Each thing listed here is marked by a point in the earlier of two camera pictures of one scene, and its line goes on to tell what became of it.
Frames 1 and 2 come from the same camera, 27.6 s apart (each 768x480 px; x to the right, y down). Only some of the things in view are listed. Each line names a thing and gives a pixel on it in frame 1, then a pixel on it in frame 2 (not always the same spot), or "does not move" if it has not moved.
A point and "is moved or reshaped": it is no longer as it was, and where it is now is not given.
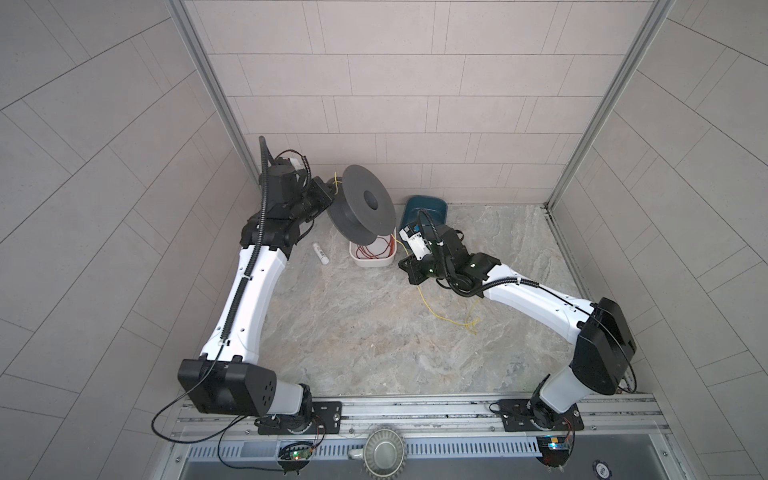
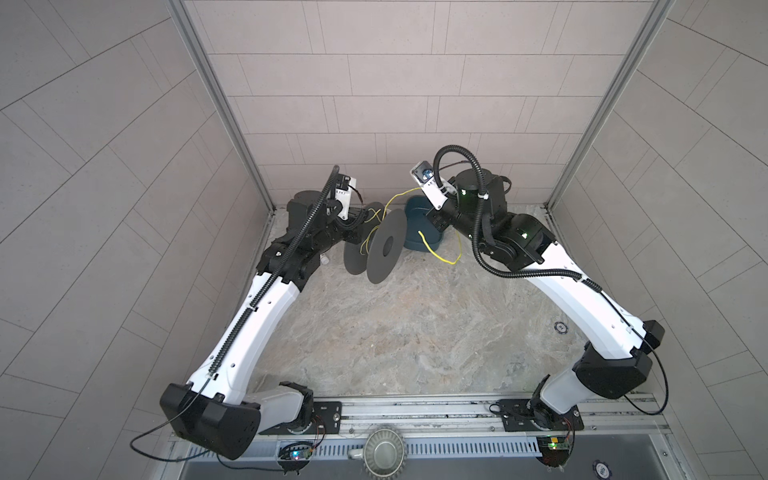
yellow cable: [475, 317] is moved or reshaped
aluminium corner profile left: [189, 27] does not move
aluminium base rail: [625, 417] does not move
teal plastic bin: [425, 211] does not move
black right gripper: [411, 270] to [438, 220]
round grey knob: [384, 452] does not move
